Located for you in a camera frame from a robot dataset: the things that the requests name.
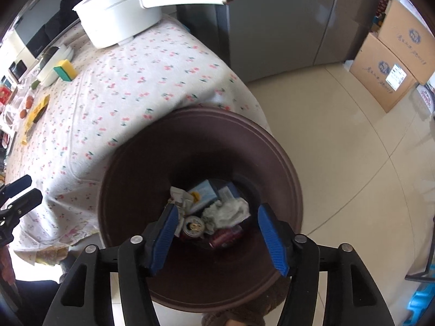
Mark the blue plastic object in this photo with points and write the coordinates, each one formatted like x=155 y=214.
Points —
x=423 y=300

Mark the small orange fruit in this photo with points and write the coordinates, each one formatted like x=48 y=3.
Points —
x=23 y=113
x=29 y=101

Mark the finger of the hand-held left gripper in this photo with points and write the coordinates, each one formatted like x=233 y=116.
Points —
x=17 y=185
x=25 y=200

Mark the cardboard box with white label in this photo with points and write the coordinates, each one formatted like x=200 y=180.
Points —
x=377 y=68

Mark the white electric cooking pot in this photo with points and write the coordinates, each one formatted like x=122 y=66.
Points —
x=115 y=13

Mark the plain cardboard box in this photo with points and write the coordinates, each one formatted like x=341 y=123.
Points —
x=407 y=37

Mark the yellow and green sponge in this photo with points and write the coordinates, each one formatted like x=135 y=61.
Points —
x=66 y=71

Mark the light blue milk carton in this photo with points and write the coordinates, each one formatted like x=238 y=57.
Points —
x=204 y=193

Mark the grey refrigerator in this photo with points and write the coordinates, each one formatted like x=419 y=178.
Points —
x=272 y=23

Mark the red label glass jar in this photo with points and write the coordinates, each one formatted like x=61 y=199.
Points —
x=5 y=95

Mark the white paper napkin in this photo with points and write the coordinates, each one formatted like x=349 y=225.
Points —
x=180 y=198

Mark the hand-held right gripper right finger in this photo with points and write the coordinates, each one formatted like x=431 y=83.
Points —
x=273 y=241

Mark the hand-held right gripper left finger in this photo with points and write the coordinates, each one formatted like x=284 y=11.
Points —
x=166 y=234

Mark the white tissue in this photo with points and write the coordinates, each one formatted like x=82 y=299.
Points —
x=227 y=212

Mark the large yellow paper wrapper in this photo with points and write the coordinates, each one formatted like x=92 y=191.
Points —
x=37 y=112

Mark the cherry print tablecloth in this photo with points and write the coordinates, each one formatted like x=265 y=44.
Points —
x=119 y=91

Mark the white bowl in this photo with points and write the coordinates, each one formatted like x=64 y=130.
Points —
x=59 y=68

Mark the red cartoon drink can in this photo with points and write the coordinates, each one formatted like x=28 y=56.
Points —
x=224 y=236
x=194 y=227

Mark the brown round trash bin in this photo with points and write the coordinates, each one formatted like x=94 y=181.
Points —
x=204 y=142

